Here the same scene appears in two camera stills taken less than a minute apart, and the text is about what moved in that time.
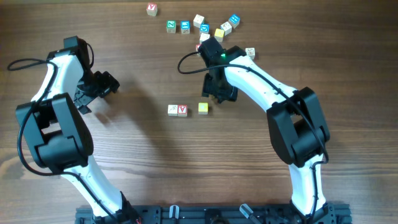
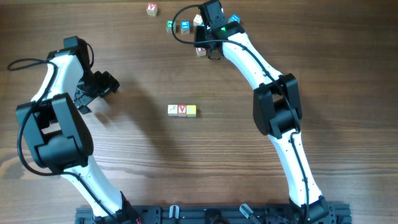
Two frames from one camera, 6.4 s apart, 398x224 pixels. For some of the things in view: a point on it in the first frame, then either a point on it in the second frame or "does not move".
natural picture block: [172, 110] does not move
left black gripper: [109, 84] does not move
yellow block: [203, 108] to [191, 111]
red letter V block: [182, 110] does not move
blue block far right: [234, 20] does not move
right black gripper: [231, 95] to [199, 32]
